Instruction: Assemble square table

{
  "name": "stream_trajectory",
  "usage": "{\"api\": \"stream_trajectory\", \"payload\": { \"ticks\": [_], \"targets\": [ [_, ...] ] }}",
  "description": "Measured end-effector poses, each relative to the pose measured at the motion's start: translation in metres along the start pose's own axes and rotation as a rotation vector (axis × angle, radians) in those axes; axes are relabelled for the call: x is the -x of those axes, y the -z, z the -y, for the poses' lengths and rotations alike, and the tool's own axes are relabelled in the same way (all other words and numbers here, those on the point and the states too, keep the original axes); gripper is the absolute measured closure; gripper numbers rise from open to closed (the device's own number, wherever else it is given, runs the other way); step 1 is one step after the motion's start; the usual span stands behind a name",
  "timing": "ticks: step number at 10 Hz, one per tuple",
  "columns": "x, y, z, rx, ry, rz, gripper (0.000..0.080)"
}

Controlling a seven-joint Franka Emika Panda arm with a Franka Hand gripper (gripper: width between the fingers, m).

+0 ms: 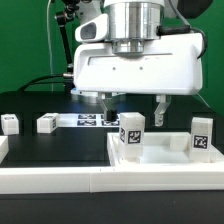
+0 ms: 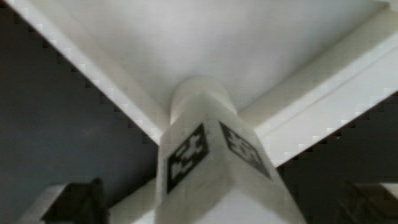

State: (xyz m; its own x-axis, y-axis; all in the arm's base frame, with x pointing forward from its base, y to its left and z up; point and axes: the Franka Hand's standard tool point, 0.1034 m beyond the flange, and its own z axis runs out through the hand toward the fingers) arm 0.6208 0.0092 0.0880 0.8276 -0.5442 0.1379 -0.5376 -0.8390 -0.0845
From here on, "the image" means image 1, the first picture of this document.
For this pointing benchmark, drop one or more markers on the white U-shaped obstacle fence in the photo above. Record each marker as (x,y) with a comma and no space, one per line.
(206,176)

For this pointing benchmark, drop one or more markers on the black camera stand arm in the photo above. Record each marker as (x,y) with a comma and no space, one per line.
(62,18)

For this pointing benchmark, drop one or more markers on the white square tabletop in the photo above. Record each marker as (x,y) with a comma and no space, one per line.
(169,148)

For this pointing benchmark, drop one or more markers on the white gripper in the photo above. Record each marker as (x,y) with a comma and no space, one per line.
(169,65)

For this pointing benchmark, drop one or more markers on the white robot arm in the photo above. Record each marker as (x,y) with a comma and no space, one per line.
(137,47)

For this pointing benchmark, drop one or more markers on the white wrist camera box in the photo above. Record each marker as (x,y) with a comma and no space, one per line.
(94,30)

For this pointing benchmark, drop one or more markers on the white sheet with fiducial tags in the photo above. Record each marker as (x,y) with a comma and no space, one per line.
(86,120)

